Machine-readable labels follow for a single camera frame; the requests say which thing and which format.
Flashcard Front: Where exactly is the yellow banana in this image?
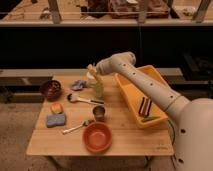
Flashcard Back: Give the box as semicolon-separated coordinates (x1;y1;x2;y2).
87;64;102;83

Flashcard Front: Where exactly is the orange yellow toy fruit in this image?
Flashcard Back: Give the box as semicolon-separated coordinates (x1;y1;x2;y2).
50;103;63;114

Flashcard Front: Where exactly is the wooden table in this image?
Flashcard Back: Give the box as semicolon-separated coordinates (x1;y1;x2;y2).
27;76;174;156

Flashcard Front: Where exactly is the blue sponge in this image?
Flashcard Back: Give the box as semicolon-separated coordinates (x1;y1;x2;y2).
46;114;66;128

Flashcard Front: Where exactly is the dark brown striped block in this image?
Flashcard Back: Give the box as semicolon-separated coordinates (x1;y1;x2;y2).
138;97;152;117

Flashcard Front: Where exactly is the small metal cup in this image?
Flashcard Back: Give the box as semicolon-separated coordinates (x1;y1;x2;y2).
92;105;105;122

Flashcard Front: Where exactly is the green plastic cup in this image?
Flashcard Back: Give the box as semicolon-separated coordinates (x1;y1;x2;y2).
93;83;104;99

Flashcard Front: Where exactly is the orange bowl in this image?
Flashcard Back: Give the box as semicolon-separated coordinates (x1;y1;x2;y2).
82;122;112;154

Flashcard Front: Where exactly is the dark brown bowl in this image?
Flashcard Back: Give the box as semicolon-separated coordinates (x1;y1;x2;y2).
39;80;62;101

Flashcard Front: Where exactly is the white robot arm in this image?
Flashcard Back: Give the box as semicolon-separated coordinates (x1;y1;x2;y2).
95;52;213;171

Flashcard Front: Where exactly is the blue crumpled cloth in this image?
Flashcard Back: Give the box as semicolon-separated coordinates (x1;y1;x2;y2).
71;80;87;91

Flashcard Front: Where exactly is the yellow plastic bin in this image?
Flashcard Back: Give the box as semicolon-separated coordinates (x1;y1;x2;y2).
115;73;168;129

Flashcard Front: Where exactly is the metal spoon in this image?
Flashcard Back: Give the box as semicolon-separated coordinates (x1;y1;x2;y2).
62;119;94;135

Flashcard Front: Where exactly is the white lidded jar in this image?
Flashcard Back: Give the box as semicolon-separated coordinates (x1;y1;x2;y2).
86;72;96;87

